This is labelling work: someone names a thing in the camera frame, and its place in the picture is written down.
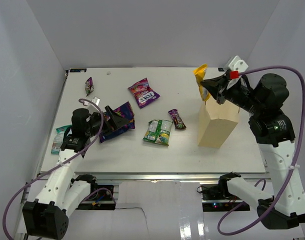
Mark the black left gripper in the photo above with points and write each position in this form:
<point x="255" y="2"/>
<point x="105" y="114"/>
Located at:
<point x="117" y="122"/>

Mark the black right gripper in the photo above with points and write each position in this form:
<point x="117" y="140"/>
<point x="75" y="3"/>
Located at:
<point x="217" y="87"/>

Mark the green Fox's candy bag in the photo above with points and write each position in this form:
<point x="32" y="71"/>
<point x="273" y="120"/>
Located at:
<point x="158" y="132"/>

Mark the brown M&M's packet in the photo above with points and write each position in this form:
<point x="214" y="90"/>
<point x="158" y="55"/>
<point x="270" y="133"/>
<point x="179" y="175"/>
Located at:
<point x="178" y="122"/>

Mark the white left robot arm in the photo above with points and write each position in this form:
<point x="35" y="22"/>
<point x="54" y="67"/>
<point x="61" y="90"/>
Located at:
<point x="47" y="216"/>

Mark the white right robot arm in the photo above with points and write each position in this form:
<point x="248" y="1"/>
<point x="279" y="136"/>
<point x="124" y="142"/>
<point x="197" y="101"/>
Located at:
<point x="275" y="136"/>

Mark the dark blue purple snack bag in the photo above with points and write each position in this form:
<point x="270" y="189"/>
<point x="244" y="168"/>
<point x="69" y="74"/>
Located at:
<point x="117" y="121"/>

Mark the brown paper bag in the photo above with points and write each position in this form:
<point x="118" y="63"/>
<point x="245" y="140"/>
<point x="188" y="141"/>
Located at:
<point x="216" y="122"/>

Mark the pink Fox's candy bag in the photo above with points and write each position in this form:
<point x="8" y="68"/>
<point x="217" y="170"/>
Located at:
<point x="143" y="93"/>

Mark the small purple candy packet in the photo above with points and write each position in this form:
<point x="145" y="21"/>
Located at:
<point x="89" y="86"/>

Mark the teal white snack packet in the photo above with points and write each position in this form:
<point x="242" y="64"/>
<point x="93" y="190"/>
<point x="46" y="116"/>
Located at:
<point x="58" y="139"/>

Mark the left black XDOF label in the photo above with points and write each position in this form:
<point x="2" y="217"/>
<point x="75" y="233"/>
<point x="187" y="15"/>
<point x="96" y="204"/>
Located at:
<point x="77" y="70"/>

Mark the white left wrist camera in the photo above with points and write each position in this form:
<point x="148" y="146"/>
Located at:
<point x="94" y="105"/>

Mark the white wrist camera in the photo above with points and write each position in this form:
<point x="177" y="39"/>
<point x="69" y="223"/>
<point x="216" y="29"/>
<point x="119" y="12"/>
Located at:
<point x="235" y="65"/>
<point x="94" y="105"/>

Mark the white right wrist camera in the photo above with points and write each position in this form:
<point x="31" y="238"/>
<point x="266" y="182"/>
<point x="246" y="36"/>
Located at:
<point x="235" y="65"/>

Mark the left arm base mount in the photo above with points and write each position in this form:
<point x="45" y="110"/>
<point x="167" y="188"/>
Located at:
<point x="101" y="200"/>

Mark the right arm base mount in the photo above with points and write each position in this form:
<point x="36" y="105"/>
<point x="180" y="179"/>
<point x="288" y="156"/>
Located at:
<point x="214" y="201"/>

